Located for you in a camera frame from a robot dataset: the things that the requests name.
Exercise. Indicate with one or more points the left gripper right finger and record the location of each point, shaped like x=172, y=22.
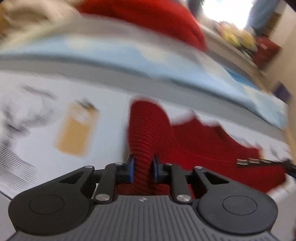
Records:
x=174, y=176

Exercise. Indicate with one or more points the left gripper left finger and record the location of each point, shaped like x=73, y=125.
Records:
x=110, y=177

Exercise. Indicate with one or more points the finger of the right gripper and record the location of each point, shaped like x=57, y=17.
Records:
x=286, y=164

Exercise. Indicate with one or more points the dark red knit sweater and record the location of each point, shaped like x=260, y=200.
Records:
x=188, y=143

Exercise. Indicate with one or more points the purple box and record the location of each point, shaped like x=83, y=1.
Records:
x=282, y=93

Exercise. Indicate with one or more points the light blue folded sheet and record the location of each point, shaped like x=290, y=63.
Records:
x=200, y=71

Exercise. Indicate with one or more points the dark red cushion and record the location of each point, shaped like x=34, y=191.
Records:
x=266, y=51

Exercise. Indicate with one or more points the yellow plush toy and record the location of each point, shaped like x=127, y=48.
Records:
x=241, y=39

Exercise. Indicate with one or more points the bright red folded blanket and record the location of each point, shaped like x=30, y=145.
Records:
x=166, y=17

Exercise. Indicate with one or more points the window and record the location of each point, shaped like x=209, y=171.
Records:
x=234, y=11

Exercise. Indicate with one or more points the cream folded blanket stack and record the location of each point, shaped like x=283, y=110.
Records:
x=19, y=15

